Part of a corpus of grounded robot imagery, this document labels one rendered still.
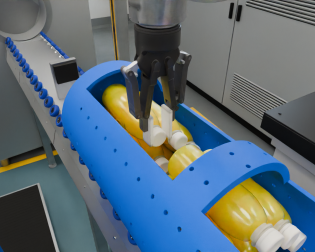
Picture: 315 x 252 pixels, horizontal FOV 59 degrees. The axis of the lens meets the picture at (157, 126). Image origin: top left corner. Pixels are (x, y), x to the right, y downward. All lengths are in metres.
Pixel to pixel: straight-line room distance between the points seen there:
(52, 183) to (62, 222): 0.36
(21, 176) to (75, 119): 1.70
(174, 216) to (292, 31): 1.84
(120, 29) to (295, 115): 0.86
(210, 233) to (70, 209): 1.66
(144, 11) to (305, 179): 0.68
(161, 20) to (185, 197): 0.25
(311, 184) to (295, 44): 1.35
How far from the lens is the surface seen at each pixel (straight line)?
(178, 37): 0.46
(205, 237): 0.39
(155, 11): 0.42
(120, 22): 1.38
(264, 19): 2.28
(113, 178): 0.52
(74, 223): 1.92
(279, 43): 2.21
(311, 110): 0.96
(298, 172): 0.93
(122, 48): 1.41
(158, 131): 0.56
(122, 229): 0.72
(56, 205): 2.05
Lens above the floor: 1.52
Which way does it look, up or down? 36 degrees down
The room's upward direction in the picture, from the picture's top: straight up
